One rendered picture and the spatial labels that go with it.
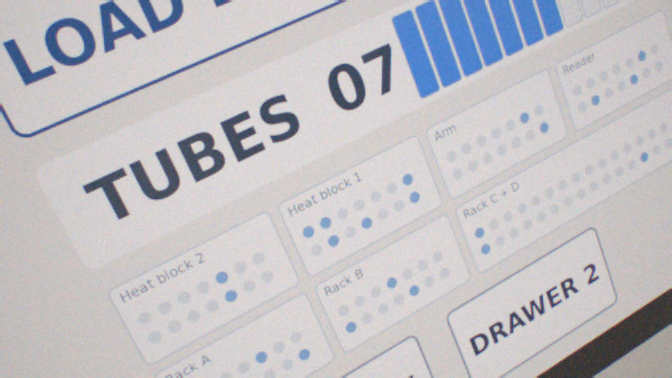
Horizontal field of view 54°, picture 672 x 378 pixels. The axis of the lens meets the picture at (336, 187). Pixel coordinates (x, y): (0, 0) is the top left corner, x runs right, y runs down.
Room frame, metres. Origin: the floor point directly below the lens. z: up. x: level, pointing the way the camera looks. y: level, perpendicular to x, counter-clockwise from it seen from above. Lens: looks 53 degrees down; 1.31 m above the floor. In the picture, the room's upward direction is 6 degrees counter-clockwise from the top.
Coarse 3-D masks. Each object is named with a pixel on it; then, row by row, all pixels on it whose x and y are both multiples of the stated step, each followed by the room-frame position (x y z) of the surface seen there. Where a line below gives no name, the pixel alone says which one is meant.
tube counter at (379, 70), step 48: (432, 0) 0.24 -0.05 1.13; (480, 0) 0.24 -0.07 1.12; (528, 0) 0.25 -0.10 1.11; (576, 0) 0.25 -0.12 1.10; (624, 0) 0.26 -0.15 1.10; (336, 48) 0.21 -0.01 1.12; (384, 48) 0.22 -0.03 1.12; (432, 48) 0.22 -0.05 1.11; (480, 48) 0.23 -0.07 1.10; (528, 48) 0.23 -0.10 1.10; (336, 96) 0.20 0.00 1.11; (384, 96) 0.20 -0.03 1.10; (432, 96) 0.21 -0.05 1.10
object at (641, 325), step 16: (656, 304) 0.15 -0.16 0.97; (624, 320) 0.14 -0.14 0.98; (640, 320) 0.14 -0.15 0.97; (656, 320) 0.15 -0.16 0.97; (608, 336) 0.14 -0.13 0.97; (624, 336) 0.14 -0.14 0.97; (640, 336) 0.14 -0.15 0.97; (576, 352) 0.13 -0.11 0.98; (592, 352) 0.13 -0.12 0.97; (608, 352) 0.13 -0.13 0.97; (624, 352) 0.13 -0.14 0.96; (560, 368) 0.12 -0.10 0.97; (576, 368) 0.12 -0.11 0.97; (592, 368) 0.12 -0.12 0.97
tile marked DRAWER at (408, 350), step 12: (408, 336) 0.13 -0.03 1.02; (396, 348) 0.12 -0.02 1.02; (408, 348) 0.12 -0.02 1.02; (420, 348) 0.12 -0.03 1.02; (372, 360) 0.12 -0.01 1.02; (384, 360) 0.12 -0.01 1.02; (396, 360) 0.12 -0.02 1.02; (408, 360) 0.12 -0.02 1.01; (420, 360) 0.12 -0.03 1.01; (348, 372) 0.11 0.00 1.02; (360, 372) 0.11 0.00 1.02; (372, 372) 0.11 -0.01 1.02; (384, 372) 0.12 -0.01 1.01; (396, 372) 0.12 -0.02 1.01; (408, 372) 0.12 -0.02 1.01; (420, 372) 0.12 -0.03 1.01; (432, 372) 0.12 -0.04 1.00
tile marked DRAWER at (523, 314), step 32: (544, 256) 0.16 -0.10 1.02; (576, 256) 0.16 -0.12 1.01; (512, 288) 0.15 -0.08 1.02; (544, 288) 0.15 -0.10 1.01; (576, 288) 0.15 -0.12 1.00; (608, 288) 0.15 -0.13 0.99; (448, 320) 0.14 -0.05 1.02; (480, 320) 0.14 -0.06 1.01; (512, 320) 0.14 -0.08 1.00; (544, 320) 0.14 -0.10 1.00; (576, 320) 0.14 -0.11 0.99; (480, 352) 0.13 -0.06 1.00; (512, 352) 0.13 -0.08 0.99
